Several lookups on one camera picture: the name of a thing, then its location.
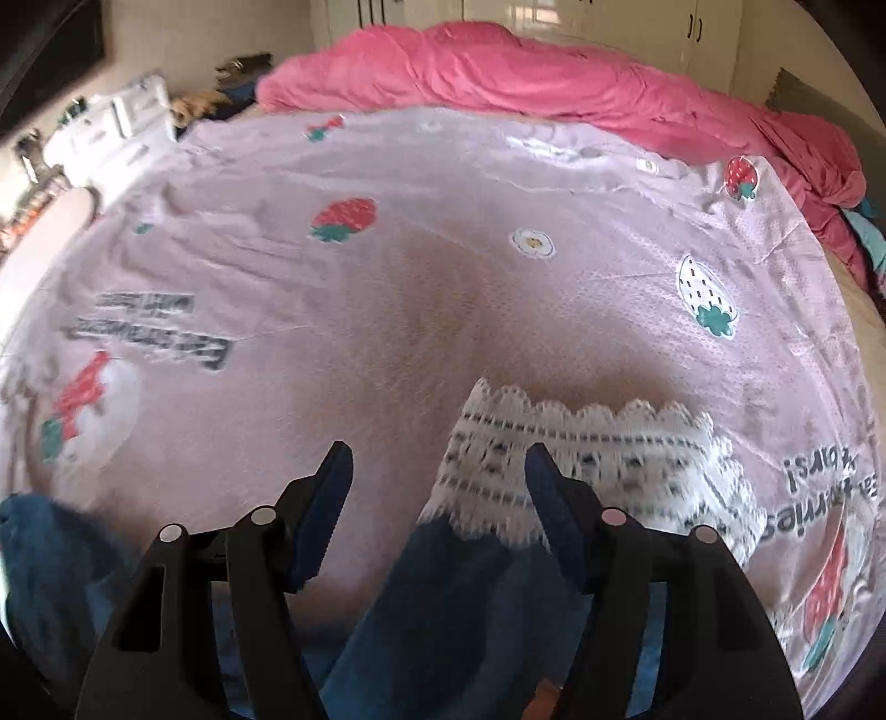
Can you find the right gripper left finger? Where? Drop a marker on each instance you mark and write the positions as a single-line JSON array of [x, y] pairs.
[[204, 630]]

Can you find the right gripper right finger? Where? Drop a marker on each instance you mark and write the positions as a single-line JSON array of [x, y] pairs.
[[673, 625]]

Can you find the blue denim lace-hem pants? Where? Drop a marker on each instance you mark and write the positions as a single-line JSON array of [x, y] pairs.
[[475, 613]]

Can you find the pink strawberry print bedsheet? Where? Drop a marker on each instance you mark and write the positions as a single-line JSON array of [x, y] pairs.
[[282, 283]]

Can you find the white curved desk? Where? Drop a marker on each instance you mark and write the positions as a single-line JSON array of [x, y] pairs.
[[66, 217]]

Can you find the colourful folded blanket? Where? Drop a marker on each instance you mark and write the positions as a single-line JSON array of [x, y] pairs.
[[867, 223]]

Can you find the white drawer cabinet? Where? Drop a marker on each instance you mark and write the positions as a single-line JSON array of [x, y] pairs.
[[108, 146]]

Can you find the clothes pile on chair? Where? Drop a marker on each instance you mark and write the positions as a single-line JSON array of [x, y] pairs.
[[234, 90]]

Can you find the white wardrobe doors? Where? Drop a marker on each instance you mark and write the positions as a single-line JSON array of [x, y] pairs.
[[696, 38]]

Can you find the pink rumpled duvet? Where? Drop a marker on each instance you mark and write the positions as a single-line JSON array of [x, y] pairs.
[[482, 67]]

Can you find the wall-mounted black television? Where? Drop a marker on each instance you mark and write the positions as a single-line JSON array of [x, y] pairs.
[[46, 46]]

